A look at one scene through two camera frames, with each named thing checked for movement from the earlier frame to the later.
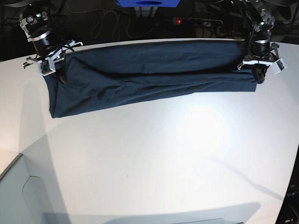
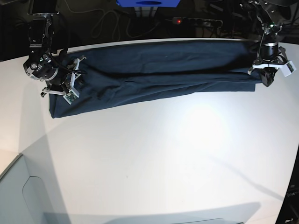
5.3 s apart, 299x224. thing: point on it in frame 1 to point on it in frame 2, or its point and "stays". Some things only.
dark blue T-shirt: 95,76 stays
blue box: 149,3 stays
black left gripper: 46,47 to 64,79
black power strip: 203,22 stays
